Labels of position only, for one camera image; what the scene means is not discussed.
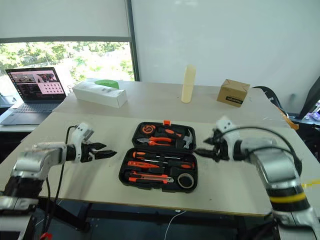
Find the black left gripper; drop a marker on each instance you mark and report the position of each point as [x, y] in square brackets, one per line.
[87, 152]

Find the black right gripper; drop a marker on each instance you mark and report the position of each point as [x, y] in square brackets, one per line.
[221, 151]

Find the long thin-shaft orange screwdriver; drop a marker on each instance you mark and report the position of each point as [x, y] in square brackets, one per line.
[182, 165]

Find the short thick-shaft orange screwdriver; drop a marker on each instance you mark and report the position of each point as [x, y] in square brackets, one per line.
[141, 154]

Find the orange voltage tester pen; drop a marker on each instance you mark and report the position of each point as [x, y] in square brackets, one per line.
[140, 164]

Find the black electrical tape roll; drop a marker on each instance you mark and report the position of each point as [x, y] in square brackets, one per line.
[181, 183]

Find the orange black utility knife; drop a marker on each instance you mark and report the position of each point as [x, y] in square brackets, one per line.
[145, 177]

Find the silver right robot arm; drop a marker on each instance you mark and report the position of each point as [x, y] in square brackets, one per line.
[275, 160]

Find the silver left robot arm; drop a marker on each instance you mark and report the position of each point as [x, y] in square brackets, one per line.
[37, 155]

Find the black tool case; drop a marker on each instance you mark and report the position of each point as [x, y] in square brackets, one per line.
[125, 172]

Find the orange black tape measure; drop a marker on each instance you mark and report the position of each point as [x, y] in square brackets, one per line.
[147, 129]

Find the long white carton box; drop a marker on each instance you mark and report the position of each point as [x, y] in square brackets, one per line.
[100, 96]

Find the small brown cardboard box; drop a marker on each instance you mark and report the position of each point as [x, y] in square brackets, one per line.
[232, 93]

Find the tall cream plastic bottle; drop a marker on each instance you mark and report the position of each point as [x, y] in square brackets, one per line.
[188, 85]

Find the green round lid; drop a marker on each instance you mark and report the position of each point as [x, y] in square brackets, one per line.
[107, 83]

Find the black chair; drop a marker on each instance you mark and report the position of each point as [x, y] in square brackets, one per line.
[272, 96]

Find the black open laptop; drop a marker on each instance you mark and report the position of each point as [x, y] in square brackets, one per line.
[35, 100]

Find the white roller blind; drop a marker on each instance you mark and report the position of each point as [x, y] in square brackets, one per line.
[65, 18]

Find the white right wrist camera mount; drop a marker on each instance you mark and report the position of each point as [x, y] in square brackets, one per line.
[228, 130]

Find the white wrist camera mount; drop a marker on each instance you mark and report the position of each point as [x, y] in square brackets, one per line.
[228, 130]
[80, 135]

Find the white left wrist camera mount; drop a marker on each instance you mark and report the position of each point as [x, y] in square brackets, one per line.
[80, 135]

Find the black metal table frame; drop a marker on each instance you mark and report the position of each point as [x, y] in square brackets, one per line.
[130, 215]

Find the black window post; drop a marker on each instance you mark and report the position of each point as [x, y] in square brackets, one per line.
[133, 50]

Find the black slanted frame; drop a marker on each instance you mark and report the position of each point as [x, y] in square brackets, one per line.
[311, 100]

